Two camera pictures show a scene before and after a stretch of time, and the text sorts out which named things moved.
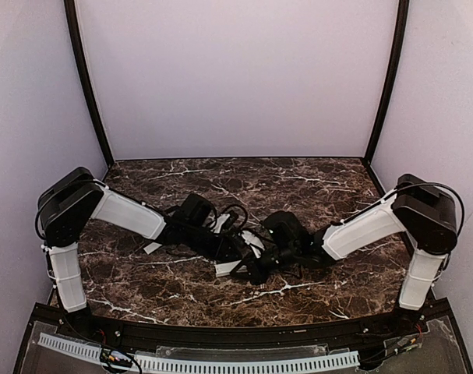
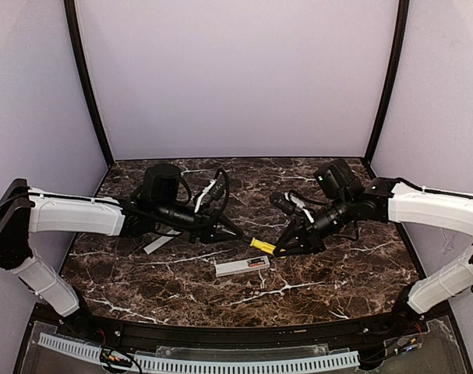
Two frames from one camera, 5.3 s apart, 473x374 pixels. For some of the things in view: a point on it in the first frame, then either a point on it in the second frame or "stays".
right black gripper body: x=265 y=259 -> x=306 y=234
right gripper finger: x=244 y=269 -> x=297 y=251
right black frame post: x=395 y=75 stays
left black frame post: x=86 y=75 stays
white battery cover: x=152 y=247 stays
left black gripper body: x=233 y=252 -> x=204 y=228
